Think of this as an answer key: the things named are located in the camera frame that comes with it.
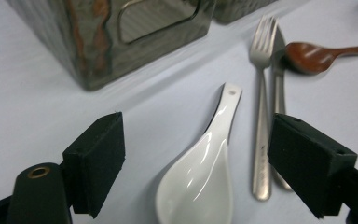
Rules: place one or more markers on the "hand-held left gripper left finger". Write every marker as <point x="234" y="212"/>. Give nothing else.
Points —
<point x="96" y="161"/>

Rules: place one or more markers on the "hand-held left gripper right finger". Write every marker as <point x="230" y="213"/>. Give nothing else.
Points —
<point x="307" y="161"/>

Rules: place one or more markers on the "steel fork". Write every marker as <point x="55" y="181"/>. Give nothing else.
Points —
<point x="262" y="124"/>

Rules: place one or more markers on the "white ceramic soup spoon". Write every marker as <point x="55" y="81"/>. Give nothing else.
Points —
<point x="199" y="180"/>

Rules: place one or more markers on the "brown wooden chopstick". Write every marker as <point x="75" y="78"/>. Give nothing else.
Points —
<point x="101" y="40"/>
<point x="76" y="37"/>

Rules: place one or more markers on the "transparent grey plastic bin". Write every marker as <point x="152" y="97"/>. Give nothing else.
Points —
<point x="155" y="40"/>
<point x="242" y="11"/>

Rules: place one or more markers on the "steel table knife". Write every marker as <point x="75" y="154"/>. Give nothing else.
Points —
<point x="279" y="81"/>

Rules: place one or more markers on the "brown wooden spoon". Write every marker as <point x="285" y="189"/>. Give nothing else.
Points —
<point x="307" y="57"/>

